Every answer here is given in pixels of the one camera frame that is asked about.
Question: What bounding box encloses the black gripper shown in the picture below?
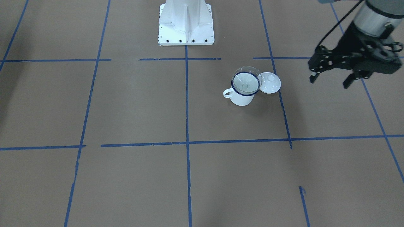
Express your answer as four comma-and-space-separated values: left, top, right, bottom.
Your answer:
308, 24, 402, 89

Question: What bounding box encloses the white enamel mug lid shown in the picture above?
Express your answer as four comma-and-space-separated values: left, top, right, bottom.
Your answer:
259, 72, 281, 94

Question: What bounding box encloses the clear glass funnel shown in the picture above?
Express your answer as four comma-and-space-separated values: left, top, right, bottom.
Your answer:
231, 66, 262, 96

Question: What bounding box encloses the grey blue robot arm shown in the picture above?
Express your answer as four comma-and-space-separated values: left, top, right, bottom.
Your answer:
308, 0, 404, 89

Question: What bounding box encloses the white enamel mug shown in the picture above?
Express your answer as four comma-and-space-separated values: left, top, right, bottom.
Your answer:
223, 86, 258, 106

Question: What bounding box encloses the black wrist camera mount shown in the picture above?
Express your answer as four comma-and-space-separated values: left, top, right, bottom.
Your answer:
364, 22, 403, 66

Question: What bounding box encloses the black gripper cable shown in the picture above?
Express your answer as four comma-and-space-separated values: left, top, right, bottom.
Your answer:
318, 0, 363, 48

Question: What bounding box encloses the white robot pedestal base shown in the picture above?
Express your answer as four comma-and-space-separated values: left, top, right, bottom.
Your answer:
158, 0, 215, 46

